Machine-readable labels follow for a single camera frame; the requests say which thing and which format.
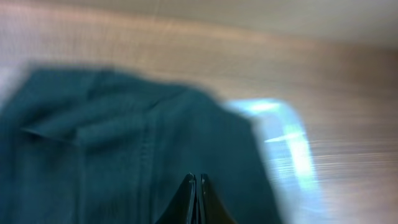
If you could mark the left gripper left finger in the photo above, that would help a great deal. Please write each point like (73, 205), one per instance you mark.
(182, 207)

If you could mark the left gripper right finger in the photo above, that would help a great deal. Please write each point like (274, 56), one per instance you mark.
(210, 208)

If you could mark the clear plastic storage container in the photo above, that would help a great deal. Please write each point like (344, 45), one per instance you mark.
(287, 158)

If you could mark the black garment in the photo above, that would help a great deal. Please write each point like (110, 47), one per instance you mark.
(80, 145)

